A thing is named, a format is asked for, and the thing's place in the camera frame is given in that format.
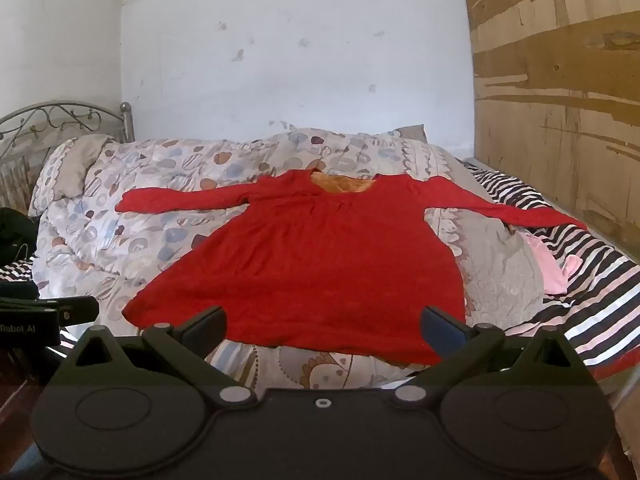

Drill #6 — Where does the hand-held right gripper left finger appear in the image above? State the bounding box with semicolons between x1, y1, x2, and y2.
56;305;257;407

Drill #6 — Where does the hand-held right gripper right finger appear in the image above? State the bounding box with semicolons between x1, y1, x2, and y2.
390;305;599;407

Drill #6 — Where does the red long-sleeved dress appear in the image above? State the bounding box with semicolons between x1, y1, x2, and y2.
115;169;588;365

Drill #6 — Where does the patterned beige quilt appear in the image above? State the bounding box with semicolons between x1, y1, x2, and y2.
29;125;546;391

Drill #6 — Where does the pink cloth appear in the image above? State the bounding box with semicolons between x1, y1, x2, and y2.
515;230;585;296

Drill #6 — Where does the striped bed sheet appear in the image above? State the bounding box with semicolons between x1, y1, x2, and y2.
0;159;640;381

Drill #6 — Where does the patterned pillow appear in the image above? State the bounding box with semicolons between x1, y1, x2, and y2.
28;135;115;217

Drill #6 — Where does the metal bed headboard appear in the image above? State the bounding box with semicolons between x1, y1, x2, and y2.
0;101;136;211

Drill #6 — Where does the worn wooden board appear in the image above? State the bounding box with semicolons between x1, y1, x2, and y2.
457;0;640;256

